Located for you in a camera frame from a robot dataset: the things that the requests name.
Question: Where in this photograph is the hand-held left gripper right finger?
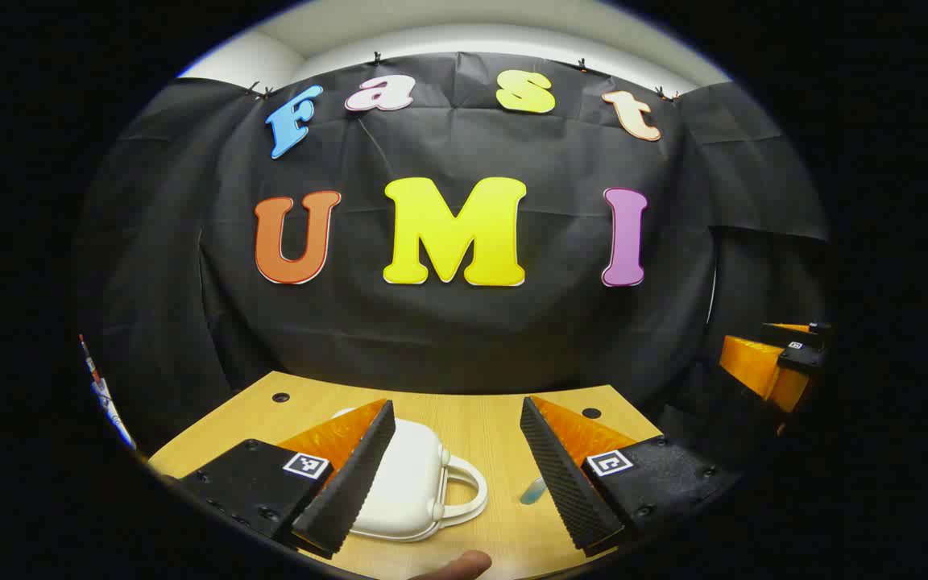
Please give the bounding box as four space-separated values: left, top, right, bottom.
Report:
519 395 744 558

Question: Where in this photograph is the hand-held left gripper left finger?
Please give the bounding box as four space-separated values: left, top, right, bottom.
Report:
180 399 397 558

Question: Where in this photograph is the white suitcase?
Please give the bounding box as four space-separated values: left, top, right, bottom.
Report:
327 407 489 542

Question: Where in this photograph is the black backdrop cloth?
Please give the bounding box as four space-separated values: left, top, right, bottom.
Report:
77 52 831 452

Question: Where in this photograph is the white and blue object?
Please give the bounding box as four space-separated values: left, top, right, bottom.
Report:
80 334 136 450

